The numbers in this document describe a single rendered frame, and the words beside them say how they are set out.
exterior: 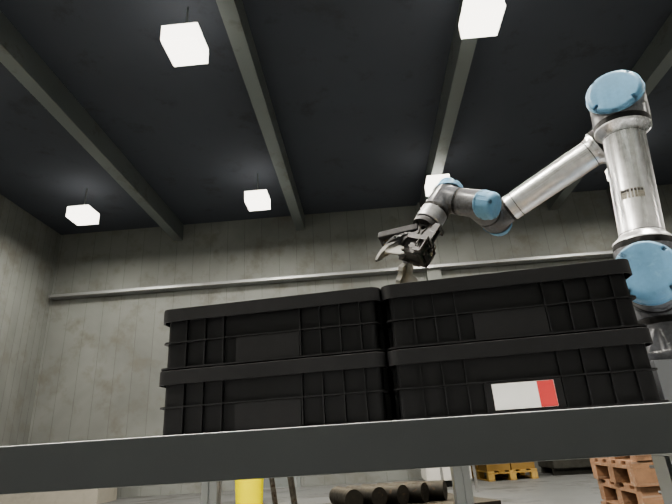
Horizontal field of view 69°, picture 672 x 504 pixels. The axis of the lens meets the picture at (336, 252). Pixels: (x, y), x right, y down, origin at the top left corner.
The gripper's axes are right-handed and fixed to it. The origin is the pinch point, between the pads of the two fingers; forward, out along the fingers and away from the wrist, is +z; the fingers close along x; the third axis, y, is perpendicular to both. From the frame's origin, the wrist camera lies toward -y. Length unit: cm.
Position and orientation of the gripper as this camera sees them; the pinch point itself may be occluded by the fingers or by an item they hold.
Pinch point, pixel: (383, 279)
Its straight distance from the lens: 126.5
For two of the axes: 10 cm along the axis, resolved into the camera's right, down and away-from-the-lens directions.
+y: 7.4, 2.0, -6.5
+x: 4.0, 6.4, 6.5
